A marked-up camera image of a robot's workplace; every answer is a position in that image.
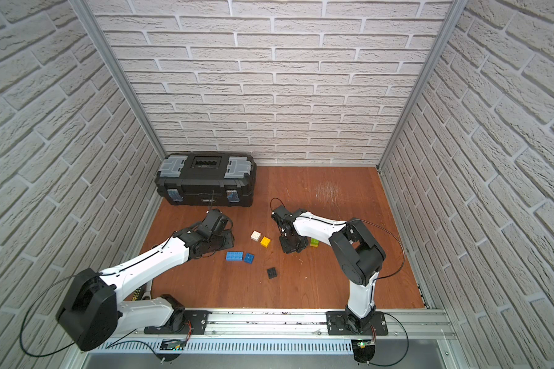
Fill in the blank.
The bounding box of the light blue long lego brick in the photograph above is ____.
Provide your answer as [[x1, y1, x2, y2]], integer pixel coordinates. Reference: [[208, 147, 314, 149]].
[[226, 252, 244, 261]]

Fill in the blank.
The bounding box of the yellow lego brick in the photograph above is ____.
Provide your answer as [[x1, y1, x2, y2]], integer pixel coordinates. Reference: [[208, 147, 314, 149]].
[[260, 237, 271, 248]]

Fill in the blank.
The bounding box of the black lego brick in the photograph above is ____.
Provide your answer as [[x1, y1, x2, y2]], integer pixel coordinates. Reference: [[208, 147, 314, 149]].
[[267, 268, 278, 279]]

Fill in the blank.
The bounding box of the dark blue lego brick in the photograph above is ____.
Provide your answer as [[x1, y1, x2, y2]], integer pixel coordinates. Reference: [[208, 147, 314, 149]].
[[243, 253, 255, 264]]

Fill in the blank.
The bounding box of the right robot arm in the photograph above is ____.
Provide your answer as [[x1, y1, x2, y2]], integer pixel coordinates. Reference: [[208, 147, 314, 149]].
[[272, 206, 386, 334]]

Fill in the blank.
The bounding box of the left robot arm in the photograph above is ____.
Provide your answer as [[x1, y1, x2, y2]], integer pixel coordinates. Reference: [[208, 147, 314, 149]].
[[56, 209, 234, 351]]

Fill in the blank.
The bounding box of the black grey toolbox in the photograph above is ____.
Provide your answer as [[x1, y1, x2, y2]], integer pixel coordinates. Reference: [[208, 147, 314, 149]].
[[155, 152, 257, 207]]

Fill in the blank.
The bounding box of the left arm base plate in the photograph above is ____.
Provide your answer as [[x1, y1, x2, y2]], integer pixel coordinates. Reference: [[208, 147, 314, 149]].
[[144, 310, 210, 335]]

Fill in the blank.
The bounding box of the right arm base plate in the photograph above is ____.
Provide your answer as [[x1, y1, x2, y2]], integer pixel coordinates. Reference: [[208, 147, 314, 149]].
[[326, 311, 389, 336]]

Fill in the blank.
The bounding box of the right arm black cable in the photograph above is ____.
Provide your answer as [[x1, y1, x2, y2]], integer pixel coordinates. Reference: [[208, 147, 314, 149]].
[[359, 219, 406, 281]]

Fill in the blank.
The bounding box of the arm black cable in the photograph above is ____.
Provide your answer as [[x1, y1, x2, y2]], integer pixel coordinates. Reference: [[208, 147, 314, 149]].
[[359, 219, 406, 281], [19, 274, 79, 358]]

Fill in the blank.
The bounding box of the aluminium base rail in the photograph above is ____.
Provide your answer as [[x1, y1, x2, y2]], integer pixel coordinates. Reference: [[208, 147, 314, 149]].
[[75, 307, 458, 341]]

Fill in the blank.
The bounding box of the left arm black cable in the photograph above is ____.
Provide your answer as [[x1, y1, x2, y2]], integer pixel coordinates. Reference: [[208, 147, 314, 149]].
[[19, 274, 79, 358]]

